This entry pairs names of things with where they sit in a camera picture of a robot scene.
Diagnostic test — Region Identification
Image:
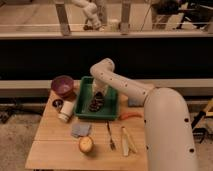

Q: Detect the metal fork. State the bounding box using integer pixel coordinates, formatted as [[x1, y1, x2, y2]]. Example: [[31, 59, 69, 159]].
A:
[[106, 121, 116, 150]]

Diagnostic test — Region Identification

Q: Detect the blue-grey sponge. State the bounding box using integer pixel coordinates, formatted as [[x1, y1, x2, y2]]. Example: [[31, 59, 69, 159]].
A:
[[128, 98, 144, 107]]

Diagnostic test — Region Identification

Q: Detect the white cup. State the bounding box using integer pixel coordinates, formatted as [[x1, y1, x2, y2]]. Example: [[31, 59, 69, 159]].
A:
[[58, 101, 74, 122]]

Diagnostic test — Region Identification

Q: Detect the green plastic tray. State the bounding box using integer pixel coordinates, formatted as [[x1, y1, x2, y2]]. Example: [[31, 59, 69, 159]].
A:
[[74, 76, 118, 120]]

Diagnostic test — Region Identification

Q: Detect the grey folded cloth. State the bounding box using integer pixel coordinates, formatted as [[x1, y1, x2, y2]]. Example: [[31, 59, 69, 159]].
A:
[[71, 123, 92, 138]]

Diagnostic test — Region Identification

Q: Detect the yellow peeled banana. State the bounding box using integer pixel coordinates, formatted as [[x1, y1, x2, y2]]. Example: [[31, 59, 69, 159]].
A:
[[121, 127, 138, 157]]

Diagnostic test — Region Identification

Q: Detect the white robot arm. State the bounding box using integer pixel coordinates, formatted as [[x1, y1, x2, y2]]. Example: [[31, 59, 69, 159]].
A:
[[90, 58, 198, 171]]

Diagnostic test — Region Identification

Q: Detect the purple bowl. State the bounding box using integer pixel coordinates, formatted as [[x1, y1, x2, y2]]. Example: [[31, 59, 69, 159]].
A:
[[51, 75, 74, 98]]

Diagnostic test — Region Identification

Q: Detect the black eraser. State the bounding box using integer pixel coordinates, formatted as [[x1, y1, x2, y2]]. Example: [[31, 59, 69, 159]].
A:
[[94, 92, 104, 100]]

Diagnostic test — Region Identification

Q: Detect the yellow apple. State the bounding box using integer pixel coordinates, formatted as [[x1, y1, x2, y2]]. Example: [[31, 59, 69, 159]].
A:
[[79, 136, 94, 153]]

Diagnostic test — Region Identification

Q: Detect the dark grape bunch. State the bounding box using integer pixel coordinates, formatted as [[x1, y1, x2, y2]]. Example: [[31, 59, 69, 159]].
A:
[[89, 100, 104, 112]]

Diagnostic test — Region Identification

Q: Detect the small black round lid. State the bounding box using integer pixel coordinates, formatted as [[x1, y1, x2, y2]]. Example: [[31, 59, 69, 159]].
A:
[[52, 99, 63, 108]]

